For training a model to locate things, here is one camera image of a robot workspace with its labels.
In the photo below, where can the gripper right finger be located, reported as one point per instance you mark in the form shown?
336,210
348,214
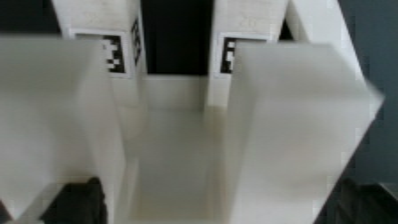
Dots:
364,204

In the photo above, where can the white chair back frame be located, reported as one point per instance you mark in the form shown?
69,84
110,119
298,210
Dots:
234,165

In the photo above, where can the white chair leg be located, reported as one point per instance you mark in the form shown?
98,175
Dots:
105,20
247,19

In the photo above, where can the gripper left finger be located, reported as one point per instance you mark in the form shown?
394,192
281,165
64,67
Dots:
76,206

